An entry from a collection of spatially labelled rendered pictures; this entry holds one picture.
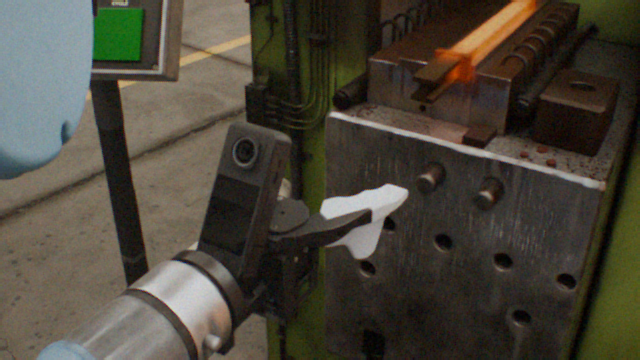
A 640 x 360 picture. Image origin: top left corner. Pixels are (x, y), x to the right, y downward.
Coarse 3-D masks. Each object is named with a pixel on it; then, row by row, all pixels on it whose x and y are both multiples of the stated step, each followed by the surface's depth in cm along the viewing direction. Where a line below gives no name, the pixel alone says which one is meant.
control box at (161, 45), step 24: (120, 0) 93; (144, 0) 93; (168, 0) 93; (144, 24) 93; (168, 24) 94; (144, 48) 93; (168, 48) 94; (96, 72) 93; (120, 72) 93; (144, 72) 93; (168, 72) 95
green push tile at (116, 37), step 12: (108, 12) 92; (120, 12) 92; (132, 12) 92; (144, 12) 93; (96, 24) 92; (108, 24) 92; (120, 24) 92; (132, 24) 92; (96, 36) 92; (108, 36) 92; (120, 36) 92; (132, 36) 92; (96, 48) 92; (108, 48) 92; (120, 48) 92; (132, 48) 92; (96, 60) 93; (108, 60) 93; (120, 60) 92; (132, 60) 92
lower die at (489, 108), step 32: (480, 0) 118; (512, 0) 111; (544, 0) 112; (416, 32) 102; (448, 32) 99; (512, 32) 96; (544, 32) 99; (384, 64) 91; (416, 64) 88; (480, 64) 86; (512, 64) 87; (384, 96) 93; (448, 96) 88; (480, 96) 85; (512, 96) 85
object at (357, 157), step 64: (576, 64) 109; (384, 128) 88; (448, 128) 88; (512, 128) 88; (448, 192) 87; (512, 192) 82; (576, 192) 78; (384, 256) 98; (448, 256) 92; (512, 256) 86; (576, 256) 81; (384, 320) 104; (448, 320) 97; (512, 320) 91; (576, 320) 98
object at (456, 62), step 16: (528, 0) 108; (496, 16) 100; (512, 16) 100; (480, 32) 93; (496, 32) 93; (464, 48) 87; (480, 48) 89; (432, 64) 81; (448, 64) 81; (464, 64) 83; (416, 80) 78; (432, 80) 76; (448, 80) 83; (464, 80) 84; (416, 96) 78; (432, 96) 78
